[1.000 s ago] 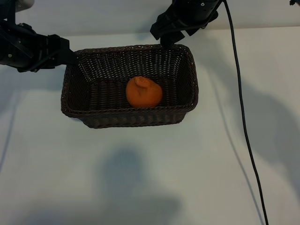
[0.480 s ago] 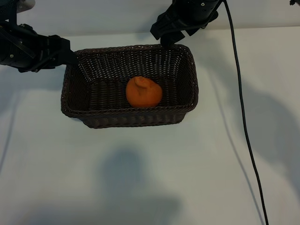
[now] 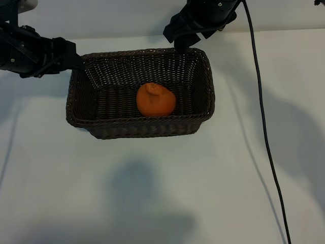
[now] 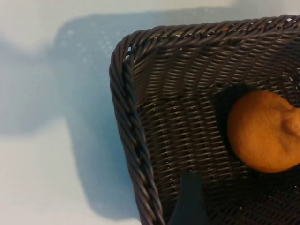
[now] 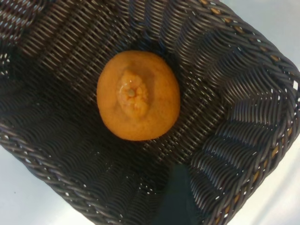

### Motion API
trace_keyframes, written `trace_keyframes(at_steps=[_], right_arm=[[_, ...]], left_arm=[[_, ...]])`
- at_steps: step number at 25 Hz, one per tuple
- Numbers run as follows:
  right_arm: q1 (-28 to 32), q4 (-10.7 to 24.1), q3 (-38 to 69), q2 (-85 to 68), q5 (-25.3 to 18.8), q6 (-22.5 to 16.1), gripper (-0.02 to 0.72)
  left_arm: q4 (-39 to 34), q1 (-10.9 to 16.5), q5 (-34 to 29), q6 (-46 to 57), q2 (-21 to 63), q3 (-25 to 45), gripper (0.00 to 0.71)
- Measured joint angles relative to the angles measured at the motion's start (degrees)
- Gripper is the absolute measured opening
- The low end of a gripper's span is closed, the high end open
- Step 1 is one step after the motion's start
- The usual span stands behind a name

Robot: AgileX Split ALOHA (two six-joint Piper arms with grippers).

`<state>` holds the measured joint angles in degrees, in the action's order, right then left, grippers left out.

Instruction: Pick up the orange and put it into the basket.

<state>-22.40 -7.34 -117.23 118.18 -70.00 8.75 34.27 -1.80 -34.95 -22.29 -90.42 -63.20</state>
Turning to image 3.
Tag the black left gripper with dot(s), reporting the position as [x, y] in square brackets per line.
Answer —
[28, 53]

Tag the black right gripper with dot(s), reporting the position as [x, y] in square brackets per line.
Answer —
[215, 12]

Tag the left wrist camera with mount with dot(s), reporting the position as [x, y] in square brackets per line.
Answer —
[28, 4]

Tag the orange fruit with knobbed top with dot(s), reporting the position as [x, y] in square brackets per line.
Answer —
[155, 101]

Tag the dark brown woven basket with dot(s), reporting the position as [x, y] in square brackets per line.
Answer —
[116, 127]

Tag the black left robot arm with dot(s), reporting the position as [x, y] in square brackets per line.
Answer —
[7, 11]

